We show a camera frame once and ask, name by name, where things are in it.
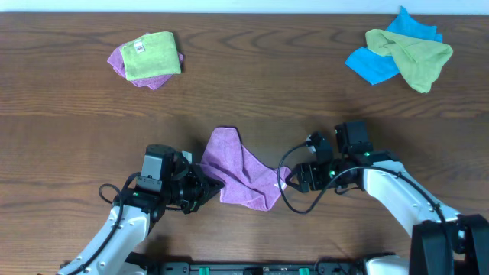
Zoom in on crumpled green cloth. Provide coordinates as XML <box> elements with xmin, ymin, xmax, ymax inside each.
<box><xmin>365</xmin><ymin>29</ymin><xmax>453</xmax><ymax>93</ymax></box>

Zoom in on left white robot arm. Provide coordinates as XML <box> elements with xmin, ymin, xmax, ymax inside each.
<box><xmin>58</xmin><ymin>144</ymin><xmax>224</xmax><ymax>275</ymax></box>

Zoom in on crumpled blue cloth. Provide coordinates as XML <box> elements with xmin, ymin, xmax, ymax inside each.
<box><xmin>345</xmin><ymin>7</ymin><xmax>442</xmax><ymax>85</ymax></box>

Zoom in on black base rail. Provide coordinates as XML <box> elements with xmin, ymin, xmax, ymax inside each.
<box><xmin>59</xmin><ymin>261</ymin><xmax>383</xmax><ymax>275</ymax></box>

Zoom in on left black camera cable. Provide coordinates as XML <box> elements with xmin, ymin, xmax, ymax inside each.
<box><xmin>68</xmin><ymin>171</ymin><xmax>142</xmax><ymax>275</ymax></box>

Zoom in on folded green cloth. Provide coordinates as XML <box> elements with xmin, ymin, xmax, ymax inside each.
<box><xmin>119</xmin><ymin>31</ymin><xmax>181</xmax><ymax>81</ymax></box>

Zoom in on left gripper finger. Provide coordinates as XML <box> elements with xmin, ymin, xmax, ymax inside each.
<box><xmin>193</xmin><ymin>183</ymin><xmax>222</xmax><ymax>212</ymax></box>
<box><xmin>199</xmin><ymin>173</ymin><xmax>224</xmax><ymax>190</ymax></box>

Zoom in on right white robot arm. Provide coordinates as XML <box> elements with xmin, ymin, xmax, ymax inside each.
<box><xmin>277</xmin><ymin>121</ymin><xmax>488</xmax><ymax>274</ymax></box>

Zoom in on right black camera cable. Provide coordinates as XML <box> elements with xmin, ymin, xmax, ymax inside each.
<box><xmin>277</xmin><ymin>141</ymin><xmax>455</xmax><ymax>275</ymax></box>

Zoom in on purple microfiber cloth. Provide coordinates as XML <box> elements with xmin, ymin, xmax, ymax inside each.
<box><xmin>200</xmin><ymin>127</ymin><xmax>290</xmax><ymax>212</ymax></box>

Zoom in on black camera cable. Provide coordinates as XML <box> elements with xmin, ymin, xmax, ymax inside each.
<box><xmin>68</xmin><ymin>171</ymin><xmax>142</xmax><ymax>275</ymax></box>
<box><xmin>277</xmin><ymin>141</ymin><xmax>455</xmax><ymax>275</ymax></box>

